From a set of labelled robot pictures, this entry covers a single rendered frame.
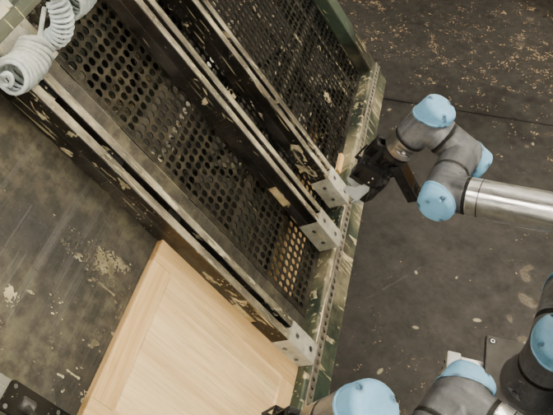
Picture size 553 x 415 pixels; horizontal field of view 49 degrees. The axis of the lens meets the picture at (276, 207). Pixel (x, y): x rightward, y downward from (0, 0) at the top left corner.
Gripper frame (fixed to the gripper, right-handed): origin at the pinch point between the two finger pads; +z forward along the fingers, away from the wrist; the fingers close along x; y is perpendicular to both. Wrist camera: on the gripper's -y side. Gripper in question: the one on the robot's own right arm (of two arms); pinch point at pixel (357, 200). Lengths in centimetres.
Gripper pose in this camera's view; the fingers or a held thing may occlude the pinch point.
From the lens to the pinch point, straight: 150.8
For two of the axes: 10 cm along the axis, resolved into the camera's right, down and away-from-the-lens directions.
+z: -4.4, 5.1, 7.4
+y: -8.6, -4.8, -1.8
